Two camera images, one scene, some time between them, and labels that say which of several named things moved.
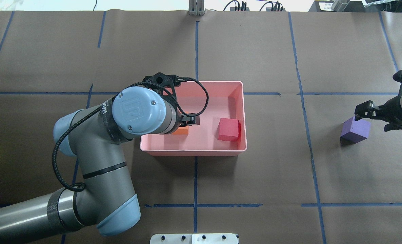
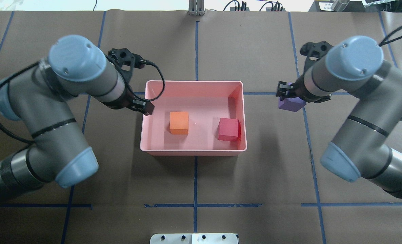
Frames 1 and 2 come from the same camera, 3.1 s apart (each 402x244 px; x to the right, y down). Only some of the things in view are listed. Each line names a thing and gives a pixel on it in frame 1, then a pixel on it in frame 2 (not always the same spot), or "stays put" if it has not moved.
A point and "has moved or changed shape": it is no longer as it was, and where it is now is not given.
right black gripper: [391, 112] → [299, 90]
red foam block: [229, 129] stays put
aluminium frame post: [196, 7] stays put
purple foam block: [353, 131] has moved or changed shape
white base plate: [194, 238] stays put
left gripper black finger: [192, 120] → [126, 100]
